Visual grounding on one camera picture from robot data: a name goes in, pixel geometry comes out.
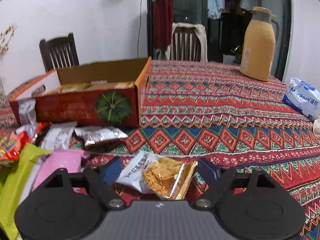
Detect brown packet white label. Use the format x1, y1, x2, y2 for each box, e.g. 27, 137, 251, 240
74, 126, 128, 152

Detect black cable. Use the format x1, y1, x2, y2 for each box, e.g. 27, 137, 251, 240
136, 0, 144, 55

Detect yellow thermos jug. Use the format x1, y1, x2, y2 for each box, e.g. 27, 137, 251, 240
239, 6, 279, 82

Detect pink snack packet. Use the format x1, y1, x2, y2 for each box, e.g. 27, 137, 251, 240
31, 148, 87, 193

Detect red hanging tassel bundle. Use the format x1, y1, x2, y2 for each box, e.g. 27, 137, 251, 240
152, 0, 175, 49

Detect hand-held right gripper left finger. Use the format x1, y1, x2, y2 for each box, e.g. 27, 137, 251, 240
45, 156, 125, 210

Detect white snack packet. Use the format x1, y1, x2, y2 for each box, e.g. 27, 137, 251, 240
40, 121, 78, 150

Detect wooden chair with cloth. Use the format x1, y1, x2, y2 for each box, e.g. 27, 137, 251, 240
170, 22, 208, 62

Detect dark wooden chair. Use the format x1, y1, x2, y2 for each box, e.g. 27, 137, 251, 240
39, 33, 80, 72

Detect red colourful snack packet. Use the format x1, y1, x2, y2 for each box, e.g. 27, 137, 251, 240
0, 122, 50, 167

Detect brown wooden chair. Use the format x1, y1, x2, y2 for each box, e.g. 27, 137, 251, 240
171, 26, 202, 62

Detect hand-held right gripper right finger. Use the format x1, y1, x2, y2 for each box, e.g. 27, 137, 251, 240
195, 157, 274, 209

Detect silver snack packet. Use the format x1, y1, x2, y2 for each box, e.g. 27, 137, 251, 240
16, 99, 38, 137

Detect white cracker picture packet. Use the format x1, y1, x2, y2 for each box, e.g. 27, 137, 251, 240
116, 151, 199, 200

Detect yellow flower sprigs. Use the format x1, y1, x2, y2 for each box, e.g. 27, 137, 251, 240
0, 25, 17, 55

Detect red cardboard box pumpkin print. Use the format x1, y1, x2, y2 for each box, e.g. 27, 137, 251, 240
9, 57, 152, 127

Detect long green snack packet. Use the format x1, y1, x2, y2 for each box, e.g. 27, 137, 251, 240
0, 142, 52, 240

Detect dark framed sliding glass door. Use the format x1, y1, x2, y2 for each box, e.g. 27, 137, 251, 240
147, 0, 292, 80

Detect white blue tissue pack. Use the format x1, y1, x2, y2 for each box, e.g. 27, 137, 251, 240
282, 77, 320, 120

